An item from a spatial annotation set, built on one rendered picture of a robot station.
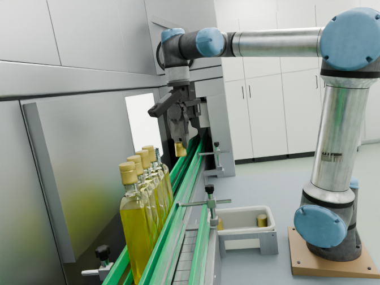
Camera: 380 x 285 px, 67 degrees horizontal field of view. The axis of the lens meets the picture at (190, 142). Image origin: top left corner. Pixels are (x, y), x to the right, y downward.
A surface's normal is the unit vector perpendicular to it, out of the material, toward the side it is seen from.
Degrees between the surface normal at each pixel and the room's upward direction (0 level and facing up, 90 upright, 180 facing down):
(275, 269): 0
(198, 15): 90
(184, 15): 90
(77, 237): 90
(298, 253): 4
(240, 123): 90
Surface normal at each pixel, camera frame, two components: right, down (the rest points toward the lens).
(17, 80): 0.98, -0.12
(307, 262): -0.09, -0.97
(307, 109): -0.12, 0.21
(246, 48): -0.56, 0.56
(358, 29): -0.58, 0.11
